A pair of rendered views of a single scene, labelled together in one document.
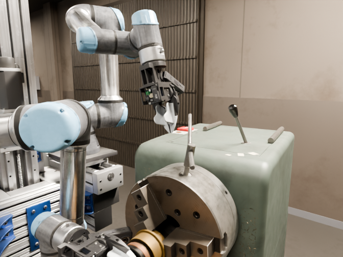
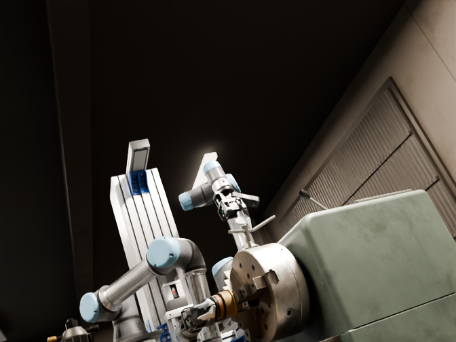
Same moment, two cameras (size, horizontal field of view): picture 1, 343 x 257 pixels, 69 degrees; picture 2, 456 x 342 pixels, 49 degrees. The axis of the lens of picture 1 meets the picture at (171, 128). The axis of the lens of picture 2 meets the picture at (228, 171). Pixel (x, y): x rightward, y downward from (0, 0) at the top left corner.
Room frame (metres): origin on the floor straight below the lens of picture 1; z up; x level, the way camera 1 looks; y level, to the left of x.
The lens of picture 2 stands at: (-0.84, -0.89, 0.78)
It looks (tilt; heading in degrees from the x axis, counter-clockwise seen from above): 24 degrees up; 29
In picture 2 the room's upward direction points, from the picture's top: 22 degrees counter-clockwise
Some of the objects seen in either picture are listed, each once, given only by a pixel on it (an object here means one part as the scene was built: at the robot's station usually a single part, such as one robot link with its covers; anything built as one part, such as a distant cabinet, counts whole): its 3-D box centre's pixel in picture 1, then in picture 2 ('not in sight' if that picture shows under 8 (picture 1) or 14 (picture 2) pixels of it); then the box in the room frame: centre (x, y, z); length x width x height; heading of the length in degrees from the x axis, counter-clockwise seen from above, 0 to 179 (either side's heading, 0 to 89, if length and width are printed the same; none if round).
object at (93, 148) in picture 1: (82, 140); not in sight; (1.12, 0.41, 1.21); 0.15 x 0.15 x 0.10
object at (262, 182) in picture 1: (221, 181); (355, 273); (1.01, -0.21, 1.06); 0.59 x 0.48 x 0.39; 148
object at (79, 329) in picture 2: not in sight; (73, 334); (0.18, 0.38, 1.14); 0.08 x 0.08 x 0.03
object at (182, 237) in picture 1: (193, 245); (254, 288); (0.55, -0.05, 1.09); 0.12 x 0.11 x 0.05; 58
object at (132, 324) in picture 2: not in sight; (129, 331); (0.73, 0.72, 1.21); 0.15 x 0.15 x 0.10
